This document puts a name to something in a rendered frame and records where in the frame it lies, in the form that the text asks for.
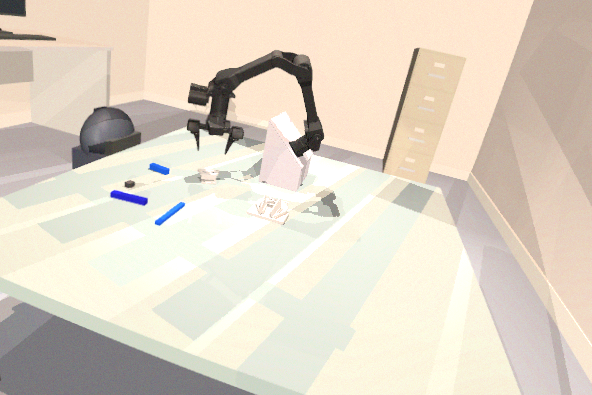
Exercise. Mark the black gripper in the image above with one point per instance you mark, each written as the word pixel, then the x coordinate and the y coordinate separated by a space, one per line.
pixel 235 132

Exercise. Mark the dark blue rectangular bar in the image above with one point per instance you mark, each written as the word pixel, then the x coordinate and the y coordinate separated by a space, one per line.
pixel 129 198

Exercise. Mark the short blue bar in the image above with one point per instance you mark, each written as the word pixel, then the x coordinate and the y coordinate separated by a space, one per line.
pixel 158 168

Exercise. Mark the blue long bar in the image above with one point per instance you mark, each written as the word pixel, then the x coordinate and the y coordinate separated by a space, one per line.
pixel 170 213

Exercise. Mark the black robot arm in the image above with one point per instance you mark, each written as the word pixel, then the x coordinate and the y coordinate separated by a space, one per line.
pixel 221 88

